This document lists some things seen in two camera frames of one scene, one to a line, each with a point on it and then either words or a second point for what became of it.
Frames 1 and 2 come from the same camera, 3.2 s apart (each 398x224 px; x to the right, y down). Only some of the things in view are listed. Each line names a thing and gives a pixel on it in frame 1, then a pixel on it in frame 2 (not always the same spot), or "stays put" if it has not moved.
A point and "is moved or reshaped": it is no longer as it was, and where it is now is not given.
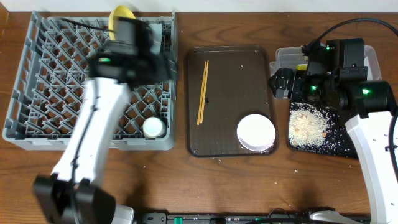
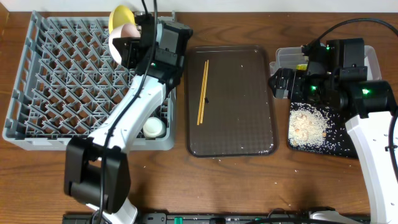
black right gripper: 296,77 stays put
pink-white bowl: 256,132 is moved or reshaped
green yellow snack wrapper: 303,66 stays put
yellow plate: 120,10 stays put
